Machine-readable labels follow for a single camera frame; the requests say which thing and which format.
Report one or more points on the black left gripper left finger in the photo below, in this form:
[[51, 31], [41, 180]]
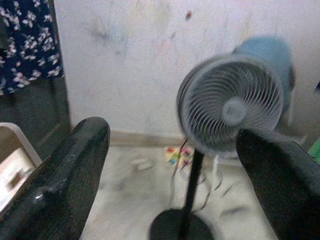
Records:
[[57, 180]]

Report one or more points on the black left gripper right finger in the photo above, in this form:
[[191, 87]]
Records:
[[287, 190]]

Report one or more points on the green item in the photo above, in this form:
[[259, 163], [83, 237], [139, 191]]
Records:
[[315, 151]]

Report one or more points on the beige plastic box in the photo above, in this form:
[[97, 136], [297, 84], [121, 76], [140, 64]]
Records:
[[15, 150]]

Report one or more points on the dark cabinet panel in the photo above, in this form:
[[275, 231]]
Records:
[[37, 112]]

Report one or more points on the small colourful toy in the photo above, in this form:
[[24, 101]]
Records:
[[175, 156]]

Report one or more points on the navy floral garment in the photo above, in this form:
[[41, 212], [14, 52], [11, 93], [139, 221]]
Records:
[[30, 50]]

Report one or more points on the light blue plastic bin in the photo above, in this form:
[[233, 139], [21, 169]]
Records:
[[270, 52]]

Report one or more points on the grey pedestal fan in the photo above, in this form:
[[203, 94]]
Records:
[[225, 100]]

